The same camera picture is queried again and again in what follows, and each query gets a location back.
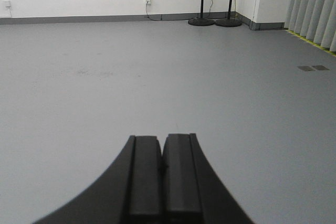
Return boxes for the grey vertical blinds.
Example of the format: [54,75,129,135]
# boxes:
[285,0,335,54]

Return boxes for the grey floor outlet plates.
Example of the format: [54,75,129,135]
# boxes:
[297,65,329,72]

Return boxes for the black pedestal fan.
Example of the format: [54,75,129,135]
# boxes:
[215,0,250,27]
[188,0,215,27]

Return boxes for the black pedestal fan left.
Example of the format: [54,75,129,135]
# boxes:
[188,0,215,27]

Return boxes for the white wall switch box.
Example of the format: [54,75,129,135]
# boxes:
[3,0,12,10]

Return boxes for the black pedestal fan right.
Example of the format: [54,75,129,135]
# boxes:
[215,0,250,27]

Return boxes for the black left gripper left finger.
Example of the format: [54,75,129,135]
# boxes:
[37,136,162,223]

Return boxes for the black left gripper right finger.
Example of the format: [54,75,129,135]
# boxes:
[163,133,252,223]

